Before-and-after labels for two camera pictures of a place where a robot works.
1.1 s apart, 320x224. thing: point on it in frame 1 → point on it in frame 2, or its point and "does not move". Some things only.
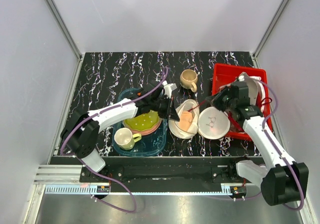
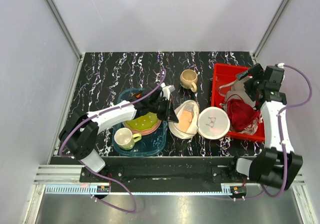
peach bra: (185, 120) does not move
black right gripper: (214, 100) → (248, 88)
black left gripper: (170, 113) does not move
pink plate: (145, 132) does not move
